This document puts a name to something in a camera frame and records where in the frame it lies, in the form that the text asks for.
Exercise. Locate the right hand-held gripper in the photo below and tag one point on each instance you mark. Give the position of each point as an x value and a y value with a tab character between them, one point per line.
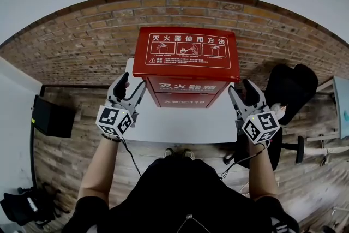
261	125

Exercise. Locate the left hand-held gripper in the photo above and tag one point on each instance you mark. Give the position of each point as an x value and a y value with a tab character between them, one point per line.
111	120

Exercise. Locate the red fire extinguisher box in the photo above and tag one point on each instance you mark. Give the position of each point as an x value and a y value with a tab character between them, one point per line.
188	62

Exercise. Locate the person's right forearm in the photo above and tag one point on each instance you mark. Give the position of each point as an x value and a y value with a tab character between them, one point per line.
261	172

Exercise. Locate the person's left forearm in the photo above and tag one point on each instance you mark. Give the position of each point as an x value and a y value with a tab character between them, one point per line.
101	166

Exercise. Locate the black box speaker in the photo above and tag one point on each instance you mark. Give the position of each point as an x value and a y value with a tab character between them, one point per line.
53	117

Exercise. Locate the small white round object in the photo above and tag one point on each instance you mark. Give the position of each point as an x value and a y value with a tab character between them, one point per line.
278	109

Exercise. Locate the black office chair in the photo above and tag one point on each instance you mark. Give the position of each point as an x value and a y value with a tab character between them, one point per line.
291	90

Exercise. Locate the person's left shoe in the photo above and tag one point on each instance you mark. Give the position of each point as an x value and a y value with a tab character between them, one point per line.
169	152

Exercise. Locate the person's shoe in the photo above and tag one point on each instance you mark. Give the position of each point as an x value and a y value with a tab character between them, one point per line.
169	152
188	153

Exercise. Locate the person's right shoe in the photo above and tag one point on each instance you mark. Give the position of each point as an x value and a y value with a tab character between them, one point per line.
188	153

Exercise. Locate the white framed table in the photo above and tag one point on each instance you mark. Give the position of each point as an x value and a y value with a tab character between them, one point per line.
342	106

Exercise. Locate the person's black clothing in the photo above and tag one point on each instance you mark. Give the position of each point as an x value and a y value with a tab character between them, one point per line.
174	196

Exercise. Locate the white bottle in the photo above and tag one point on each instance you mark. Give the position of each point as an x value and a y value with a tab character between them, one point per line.
32	204

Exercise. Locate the black bag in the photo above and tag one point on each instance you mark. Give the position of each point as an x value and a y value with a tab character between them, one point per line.
24	207

